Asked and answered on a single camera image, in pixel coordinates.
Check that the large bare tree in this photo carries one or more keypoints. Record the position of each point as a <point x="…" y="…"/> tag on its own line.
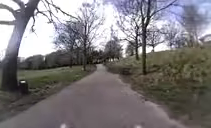
<point x="11" y="66"/>

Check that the dark evergreen trees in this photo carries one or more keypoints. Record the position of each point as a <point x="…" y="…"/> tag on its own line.
<point x="112" y="50"/>

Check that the small dark bench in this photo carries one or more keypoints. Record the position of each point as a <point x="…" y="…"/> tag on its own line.
<point x="126" y="71"/>

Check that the grey asphalt path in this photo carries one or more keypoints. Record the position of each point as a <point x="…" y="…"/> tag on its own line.
<point x="99" y="100"/>

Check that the building on slope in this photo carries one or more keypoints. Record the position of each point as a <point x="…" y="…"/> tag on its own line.
<point x="210" y="38"/>

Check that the tall bare tree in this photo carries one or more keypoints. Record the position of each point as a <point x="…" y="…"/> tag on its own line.
<point x="144" y="56"/>

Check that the dark litter bin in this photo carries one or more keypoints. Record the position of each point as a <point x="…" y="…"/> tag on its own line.
<point x="23" y="86"/>

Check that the row of buildings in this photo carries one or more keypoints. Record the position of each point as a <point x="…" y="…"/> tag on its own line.
<point x="36" y="61"/>

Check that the slender bare tree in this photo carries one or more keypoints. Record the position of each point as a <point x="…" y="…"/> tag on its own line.
<point x="84" y="60"/>

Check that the row of bare trees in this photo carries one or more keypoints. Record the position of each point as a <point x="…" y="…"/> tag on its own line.
<point x="169" y="35"/>

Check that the grassy slope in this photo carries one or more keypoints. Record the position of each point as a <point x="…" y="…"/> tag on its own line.
<point x="179" y="73"/>

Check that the grass field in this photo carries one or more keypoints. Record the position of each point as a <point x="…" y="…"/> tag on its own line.
<point x="49" y="78"/>

